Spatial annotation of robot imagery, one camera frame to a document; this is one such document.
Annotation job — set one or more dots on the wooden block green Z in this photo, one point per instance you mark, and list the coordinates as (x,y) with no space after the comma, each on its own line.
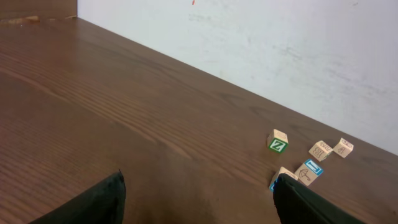
(277,141)

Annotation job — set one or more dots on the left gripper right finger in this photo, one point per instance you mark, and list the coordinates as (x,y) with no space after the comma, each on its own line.
(295,203)

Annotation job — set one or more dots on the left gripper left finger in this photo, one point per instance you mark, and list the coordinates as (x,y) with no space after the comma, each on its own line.
(103,203)

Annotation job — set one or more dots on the wooden block top right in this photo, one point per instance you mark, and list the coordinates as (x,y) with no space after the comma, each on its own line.
(343,148)

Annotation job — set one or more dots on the wooden block teal edge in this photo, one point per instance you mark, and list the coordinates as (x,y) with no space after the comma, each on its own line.
(320,150)

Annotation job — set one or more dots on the wooden block blue I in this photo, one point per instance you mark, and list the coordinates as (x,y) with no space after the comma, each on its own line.
(308,172)

